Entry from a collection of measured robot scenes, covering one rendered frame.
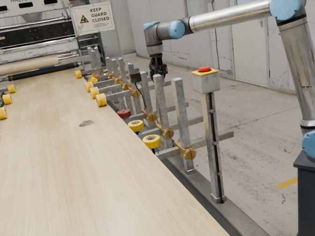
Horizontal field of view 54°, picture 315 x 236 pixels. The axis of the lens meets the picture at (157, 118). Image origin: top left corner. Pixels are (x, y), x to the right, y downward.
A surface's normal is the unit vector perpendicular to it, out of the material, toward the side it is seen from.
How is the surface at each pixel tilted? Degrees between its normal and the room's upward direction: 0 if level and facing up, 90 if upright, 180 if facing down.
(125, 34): 90
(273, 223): 0
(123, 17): 90
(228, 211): 0
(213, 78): 90
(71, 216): 0
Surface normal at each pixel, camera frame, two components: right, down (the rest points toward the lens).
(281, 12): -0.58, 0.24
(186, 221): -0.15, -0.93
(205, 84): 0.35, 0.26
